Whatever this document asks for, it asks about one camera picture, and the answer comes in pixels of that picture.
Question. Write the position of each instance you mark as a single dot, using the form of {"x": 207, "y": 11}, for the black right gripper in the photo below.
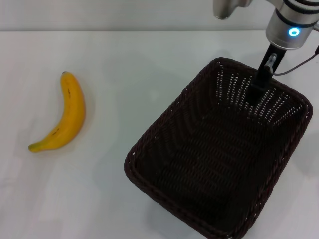
{"x": 264, "y": 74}

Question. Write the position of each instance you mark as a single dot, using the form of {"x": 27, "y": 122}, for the dark brown woven basket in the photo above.
{"x": 209, "y": 164}

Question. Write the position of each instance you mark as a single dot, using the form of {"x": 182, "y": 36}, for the yellow banana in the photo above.
{"x": 72, "y": 112}

